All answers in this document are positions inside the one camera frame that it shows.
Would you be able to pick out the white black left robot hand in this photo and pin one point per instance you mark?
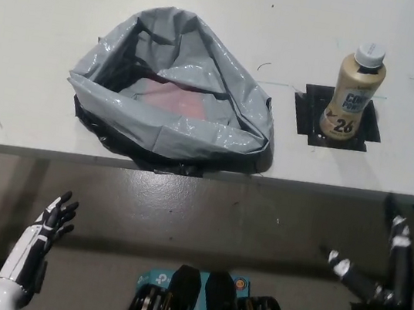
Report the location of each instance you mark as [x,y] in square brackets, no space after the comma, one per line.
[32,242]

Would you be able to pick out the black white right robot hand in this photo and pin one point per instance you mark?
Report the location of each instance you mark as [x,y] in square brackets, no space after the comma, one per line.
[401,277]

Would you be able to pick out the black tape square marker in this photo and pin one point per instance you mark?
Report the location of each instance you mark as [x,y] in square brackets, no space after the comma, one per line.
[306,115]

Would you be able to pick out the grey plastic bag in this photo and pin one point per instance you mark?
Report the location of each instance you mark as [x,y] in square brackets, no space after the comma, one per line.
[179,131]

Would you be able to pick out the pinkish red flat item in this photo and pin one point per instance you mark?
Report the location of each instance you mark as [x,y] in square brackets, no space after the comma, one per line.
[183,104]

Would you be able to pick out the tan protein shake bottle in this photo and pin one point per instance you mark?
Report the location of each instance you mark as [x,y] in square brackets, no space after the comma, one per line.
[348,106]

